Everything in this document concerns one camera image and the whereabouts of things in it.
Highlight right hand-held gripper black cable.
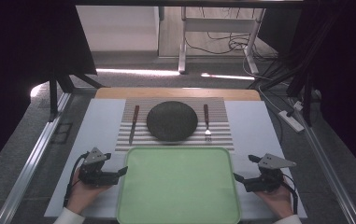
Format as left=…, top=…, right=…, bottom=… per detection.
left=280, top=173, right=299, bottom=216

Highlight green plastic tray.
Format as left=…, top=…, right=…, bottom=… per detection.
left=116, top=146, right=242, bottom=224

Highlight black floor cables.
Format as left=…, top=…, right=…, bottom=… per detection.
left=184, top=7, right=292, bottom=91

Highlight white desk frame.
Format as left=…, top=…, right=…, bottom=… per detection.
left=178, top=7, right=266, bottom=76

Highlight fork with brown handle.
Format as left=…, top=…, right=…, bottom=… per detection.
left=203, top=104, right=213, bottom=142

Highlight black metal stand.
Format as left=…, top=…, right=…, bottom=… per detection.
left=48, top=72, right=106, bottom=123

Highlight striped placemat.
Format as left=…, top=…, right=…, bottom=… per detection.
left=115, top=97, right=235, bottom=152

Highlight person's left hand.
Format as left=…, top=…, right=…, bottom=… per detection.
left=66, top=168, right=113, bottom=216

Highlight person's right hand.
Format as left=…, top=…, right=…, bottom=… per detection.
left=254, top=184, right=295, bottom=220

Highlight dark round plate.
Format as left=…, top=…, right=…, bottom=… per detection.
left=146, top=100, right=199, bottom=142

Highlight dark curtain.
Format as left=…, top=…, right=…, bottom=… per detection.
left=256, top=0, right=356, bottom=175
left=0, top=0, right=98, bottom=181

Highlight hand-held gripper black cable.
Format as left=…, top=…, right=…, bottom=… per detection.
left=280, top=173, right=299, bottom=216
left=63, top=151, right=91, bottom=208

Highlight white cabinet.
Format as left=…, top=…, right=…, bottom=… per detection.
left=75, top=5, right=161, bottom=52

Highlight left hand-held gripper black cable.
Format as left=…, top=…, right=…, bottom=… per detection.
left=63, top=151, right=91, bottom=208

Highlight knife with brown handle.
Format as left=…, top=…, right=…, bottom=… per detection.
left=128, top=105, right=141, bottom=147

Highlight white power strip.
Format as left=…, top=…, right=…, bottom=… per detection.
left=278, top=109, right=306, bottom=133

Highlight aluminium rail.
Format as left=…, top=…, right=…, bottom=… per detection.
left=289, top=98, right=356, bottom=224
left=0, top=91, right=73, bottom=224

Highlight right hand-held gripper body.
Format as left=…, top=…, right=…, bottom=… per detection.
left=243, top=152, right=298, bottom=193

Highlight white table cover sheet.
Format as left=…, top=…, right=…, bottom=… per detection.
left=43, top=98, right=308, bottom=219

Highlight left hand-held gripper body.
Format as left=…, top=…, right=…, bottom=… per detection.
left=78, top=147, right=121, bottom=189

